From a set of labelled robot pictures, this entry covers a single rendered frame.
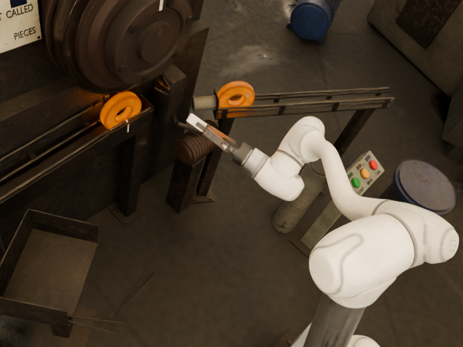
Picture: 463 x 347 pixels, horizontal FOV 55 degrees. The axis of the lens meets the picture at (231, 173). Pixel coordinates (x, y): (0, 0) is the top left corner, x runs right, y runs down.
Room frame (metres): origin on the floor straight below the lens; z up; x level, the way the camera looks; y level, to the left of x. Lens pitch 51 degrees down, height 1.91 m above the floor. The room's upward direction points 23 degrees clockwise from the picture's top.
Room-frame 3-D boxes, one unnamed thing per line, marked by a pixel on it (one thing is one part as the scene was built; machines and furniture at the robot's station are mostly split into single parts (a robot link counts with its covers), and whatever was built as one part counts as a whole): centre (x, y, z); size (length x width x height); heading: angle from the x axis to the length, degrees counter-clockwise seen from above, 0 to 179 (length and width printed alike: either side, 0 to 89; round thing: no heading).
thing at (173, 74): (1.23, 0.35, 0.68); 0.11 x 0.08 x 0.24; 66
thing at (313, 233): (1.33, -0.51, 0.31); 0.24 x 0.16 x 0.62; 156
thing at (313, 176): (1.36, -0.35, 0.26); 0.12 x 0.12 x 0.52
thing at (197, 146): (1.26, 0.18, 0.27); 0.22 x 0.13 x 0.53; 156
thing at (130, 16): (0.97, 0.35, 1.11); 0.28 x 0.06 x 0.28; 156
